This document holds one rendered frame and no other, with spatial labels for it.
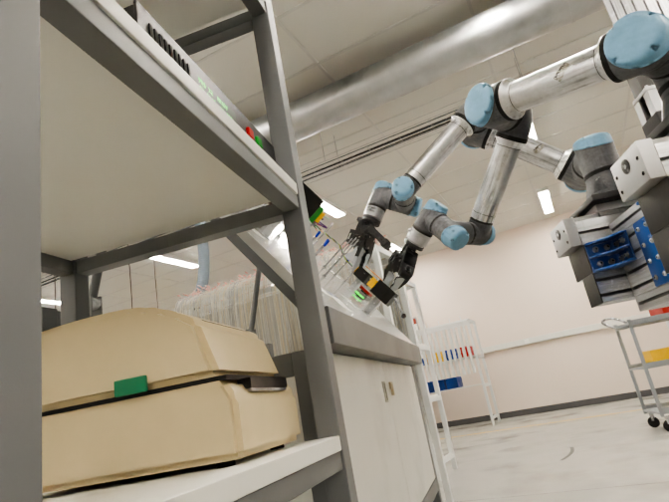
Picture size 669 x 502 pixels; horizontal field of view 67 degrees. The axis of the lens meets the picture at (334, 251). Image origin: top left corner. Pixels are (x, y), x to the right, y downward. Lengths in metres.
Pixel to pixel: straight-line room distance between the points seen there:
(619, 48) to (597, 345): 8.64
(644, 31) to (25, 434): 1.25
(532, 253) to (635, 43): 8.78
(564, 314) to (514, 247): 1.48
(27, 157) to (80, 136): 0.31
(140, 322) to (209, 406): 0.13
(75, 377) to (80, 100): 0.31
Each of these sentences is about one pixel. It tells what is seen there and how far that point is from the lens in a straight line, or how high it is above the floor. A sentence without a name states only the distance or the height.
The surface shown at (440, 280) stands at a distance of 10.21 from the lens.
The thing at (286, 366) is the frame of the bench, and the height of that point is 0.78.
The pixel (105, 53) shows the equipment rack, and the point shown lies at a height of 1.02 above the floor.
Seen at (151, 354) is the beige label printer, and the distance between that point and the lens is 0.60.
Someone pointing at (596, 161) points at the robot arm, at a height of 1.28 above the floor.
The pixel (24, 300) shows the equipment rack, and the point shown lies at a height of 0.78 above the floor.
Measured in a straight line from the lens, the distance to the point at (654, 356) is 5.46.
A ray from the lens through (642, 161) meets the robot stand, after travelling 1.25.
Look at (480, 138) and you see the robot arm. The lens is 1.97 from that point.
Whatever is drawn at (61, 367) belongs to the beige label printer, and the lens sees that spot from 0.67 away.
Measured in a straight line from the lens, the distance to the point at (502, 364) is 9.88.
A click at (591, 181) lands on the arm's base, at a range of 1.81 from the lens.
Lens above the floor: 0.70
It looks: 17 degrees up
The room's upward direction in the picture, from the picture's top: 11 degrees counter-clockwise
